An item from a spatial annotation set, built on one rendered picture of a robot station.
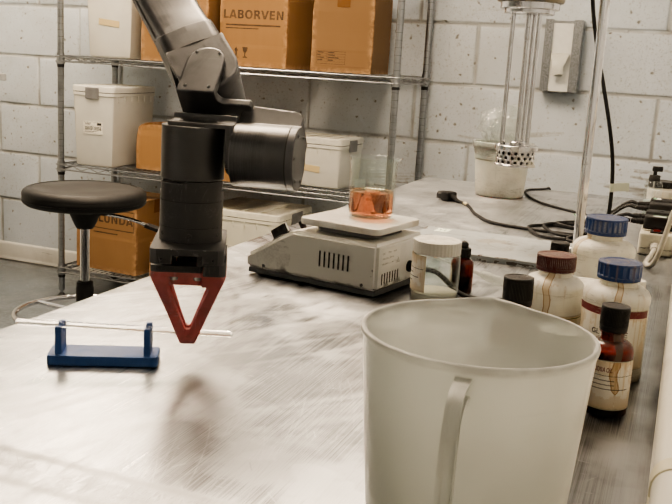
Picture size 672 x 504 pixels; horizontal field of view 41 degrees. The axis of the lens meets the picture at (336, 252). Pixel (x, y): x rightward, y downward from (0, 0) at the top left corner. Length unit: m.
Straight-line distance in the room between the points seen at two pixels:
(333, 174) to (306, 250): 2.24
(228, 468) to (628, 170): 2.94
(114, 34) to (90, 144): 0.45
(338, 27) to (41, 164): 1.76
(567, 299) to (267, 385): 0.31
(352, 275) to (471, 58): 2.48
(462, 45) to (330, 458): 2.97
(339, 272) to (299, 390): 0.36
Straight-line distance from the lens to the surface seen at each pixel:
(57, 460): 0.69
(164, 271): 0.83
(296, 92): 3.79
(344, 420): 0.76
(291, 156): 0.78
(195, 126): 0.81
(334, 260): 1.15
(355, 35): 3.32
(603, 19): 1.45
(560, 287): 0.93
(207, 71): 0.84
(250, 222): 3.47
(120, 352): 0.88
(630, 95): 3.48
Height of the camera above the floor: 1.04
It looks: 12 degrees down
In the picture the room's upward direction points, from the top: 3 degrees clockwise
